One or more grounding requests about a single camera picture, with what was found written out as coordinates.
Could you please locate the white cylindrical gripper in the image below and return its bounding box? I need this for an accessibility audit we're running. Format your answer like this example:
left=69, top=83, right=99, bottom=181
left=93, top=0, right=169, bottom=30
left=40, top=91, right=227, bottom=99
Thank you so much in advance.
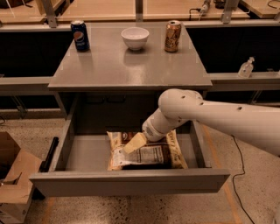
left=123, top=108, right=185, bottom=154

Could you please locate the brown chip bag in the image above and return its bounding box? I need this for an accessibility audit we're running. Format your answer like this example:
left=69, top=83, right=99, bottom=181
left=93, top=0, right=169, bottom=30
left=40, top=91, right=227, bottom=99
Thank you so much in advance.
left=107, top=130, right=188, bottom=171

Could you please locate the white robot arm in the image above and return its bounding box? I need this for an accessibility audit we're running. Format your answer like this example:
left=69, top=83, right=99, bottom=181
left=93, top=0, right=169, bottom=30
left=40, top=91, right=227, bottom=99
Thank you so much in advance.
left=124, top=88, right=280, bottom=156

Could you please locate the grey open top drawer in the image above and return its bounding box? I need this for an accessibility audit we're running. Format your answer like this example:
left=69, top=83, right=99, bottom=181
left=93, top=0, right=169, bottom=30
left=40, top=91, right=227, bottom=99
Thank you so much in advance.
left=28, top=94, right=231, bottom=198

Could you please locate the grey cabinet counter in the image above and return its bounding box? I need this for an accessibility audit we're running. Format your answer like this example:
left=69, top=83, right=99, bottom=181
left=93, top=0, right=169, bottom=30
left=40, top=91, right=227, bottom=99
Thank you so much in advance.
left=48, top=22, right=212, bottom=114

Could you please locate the white ceramic bowl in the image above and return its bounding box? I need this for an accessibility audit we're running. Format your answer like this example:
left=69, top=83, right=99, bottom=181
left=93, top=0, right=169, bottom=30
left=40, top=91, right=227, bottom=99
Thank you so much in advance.
left=121, top=27, right=150, bottom=51

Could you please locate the gold soda can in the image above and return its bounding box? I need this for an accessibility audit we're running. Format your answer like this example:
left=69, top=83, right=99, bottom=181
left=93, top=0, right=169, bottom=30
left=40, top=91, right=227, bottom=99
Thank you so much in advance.
left=164, top=20, right=181, bottom=53

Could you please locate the blue Pepsi can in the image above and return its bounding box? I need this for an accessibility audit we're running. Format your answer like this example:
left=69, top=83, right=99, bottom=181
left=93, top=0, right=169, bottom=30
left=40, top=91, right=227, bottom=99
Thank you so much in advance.
left=71, top=20, right=89, bottom=52

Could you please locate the brown cardboard box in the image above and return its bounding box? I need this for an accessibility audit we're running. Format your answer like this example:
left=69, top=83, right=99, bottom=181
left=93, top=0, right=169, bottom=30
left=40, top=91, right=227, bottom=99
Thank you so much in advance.
left=0, top=132, right=41, bottom=224

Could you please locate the clear sanitizer pump bottle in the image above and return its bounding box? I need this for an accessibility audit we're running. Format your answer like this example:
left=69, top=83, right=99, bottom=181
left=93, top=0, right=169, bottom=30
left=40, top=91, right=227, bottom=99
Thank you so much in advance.
left=238, top=57, right=255, bottom=78

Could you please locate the grey right rail shelf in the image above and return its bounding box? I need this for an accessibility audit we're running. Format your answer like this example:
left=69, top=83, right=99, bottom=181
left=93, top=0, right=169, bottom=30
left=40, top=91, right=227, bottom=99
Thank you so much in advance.
left=209, top=72, right=280, bottom=92

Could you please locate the grey rail shelf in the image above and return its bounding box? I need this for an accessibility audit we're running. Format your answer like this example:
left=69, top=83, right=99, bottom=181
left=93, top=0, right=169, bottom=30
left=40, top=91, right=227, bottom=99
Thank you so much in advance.
left=0, top=77, right=53, bottom=96
left=209, top=72, right=280, bottom=92

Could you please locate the black floor cable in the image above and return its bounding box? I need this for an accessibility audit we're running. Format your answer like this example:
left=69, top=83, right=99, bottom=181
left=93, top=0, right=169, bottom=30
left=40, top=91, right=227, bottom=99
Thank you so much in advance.
left=231, top=135, right=257, bottom=224

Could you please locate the grey left rail shelf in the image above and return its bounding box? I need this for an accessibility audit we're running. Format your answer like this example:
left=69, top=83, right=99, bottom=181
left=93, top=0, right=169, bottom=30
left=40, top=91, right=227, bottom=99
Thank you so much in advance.
left=0, top=77, right=53, bottom=96

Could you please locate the white tool with cable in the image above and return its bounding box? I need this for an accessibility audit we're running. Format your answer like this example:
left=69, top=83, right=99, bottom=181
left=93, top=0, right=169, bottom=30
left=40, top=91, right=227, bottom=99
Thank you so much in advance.
left=189, top=0, right=211, bottom=20

